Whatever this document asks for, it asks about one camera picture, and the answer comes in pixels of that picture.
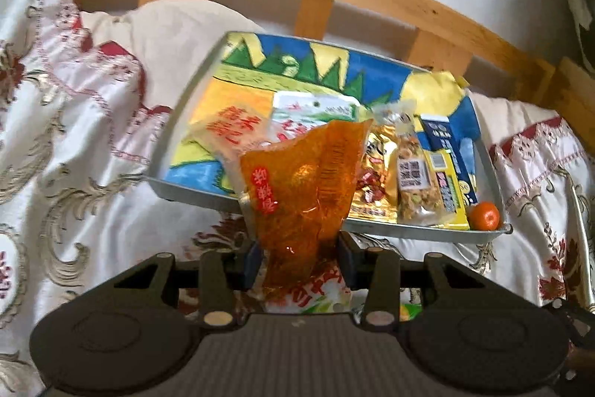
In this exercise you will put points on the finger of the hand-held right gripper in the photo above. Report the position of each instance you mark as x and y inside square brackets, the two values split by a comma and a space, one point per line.
[565, 318]

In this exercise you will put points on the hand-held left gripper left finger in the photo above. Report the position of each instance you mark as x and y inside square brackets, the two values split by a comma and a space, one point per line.
[253, 262]

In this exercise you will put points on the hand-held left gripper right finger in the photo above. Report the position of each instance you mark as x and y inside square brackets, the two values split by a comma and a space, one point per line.
[346, 260]

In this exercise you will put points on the gold red snack packet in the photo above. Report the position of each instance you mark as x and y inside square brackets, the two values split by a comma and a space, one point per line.
[374, 187]

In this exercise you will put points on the translucent orange snack packet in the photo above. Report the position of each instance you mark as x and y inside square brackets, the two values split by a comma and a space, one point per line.
[297, 192]

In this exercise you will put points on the grey metal tray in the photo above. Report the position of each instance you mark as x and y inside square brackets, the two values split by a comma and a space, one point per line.
[195, 194]

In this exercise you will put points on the clear mixed nut packet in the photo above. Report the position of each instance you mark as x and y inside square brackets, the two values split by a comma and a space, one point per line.
[416, 183]

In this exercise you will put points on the yellow snack packet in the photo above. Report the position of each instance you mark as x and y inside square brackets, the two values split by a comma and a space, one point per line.
[453, 192]

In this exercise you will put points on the tangerine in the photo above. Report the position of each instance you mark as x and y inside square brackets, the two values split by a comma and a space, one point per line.
[483, 215]

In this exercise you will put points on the clear peanut packet red print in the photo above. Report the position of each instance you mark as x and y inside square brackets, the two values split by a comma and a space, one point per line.
[232, 127]

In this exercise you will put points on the white pickled vegetable packet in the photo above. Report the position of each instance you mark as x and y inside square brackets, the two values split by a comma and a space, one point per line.
[311, 111]

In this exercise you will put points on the blue calcium box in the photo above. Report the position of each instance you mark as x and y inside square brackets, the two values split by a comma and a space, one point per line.
[441, 134]

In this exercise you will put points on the dinosaur drawing paper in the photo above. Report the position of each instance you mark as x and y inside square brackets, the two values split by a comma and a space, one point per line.
[260, 57]

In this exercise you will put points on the floral satin blanket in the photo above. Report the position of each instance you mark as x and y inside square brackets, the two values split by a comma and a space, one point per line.
[69, 146]

